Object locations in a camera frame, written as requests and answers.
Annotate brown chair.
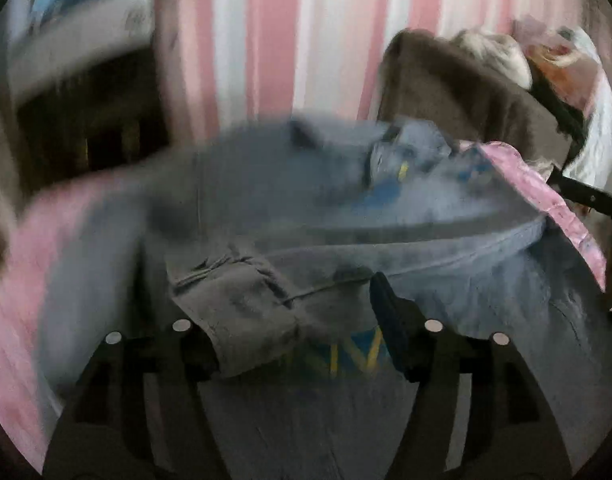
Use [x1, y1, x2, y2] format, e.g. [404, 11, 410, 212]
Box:
[376, 29, 587, 171]

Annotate white bedding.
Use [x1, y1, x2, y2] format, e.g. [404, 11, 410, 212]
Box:
[561, 25, 612, 191]

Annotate silver and black appliance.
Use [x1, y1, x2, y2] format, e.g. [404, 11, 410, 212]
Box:
[6, 0, 177, 186]

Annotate black strap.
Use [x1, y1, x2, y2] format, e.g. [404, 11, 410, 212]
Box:
[530, 75, 587, 161]

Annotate blue denim jeans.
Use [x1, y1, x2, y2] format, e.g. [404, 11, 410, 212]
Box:
[38, 115, 612, 480]

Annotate floral printed cloth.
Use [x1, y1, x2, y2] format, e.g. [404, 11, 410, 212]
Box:
[516, 17, 602, 111]

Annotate pink floral bedsheet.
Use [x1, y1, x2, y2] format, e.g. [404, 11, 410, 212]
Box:
[0, 140, 612, 471]

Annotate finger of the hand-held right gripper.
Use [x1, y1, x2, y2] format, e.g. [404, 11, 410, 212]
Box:
[548, 167, 612, 223]

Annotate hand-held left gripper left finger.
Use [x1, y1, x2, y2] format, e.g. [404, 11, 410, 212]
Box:
[43, 317, 227, 480]

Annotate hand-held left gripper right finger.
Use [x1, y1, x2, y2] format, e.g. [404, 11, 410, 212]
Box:
[368, 272, 572, 480]

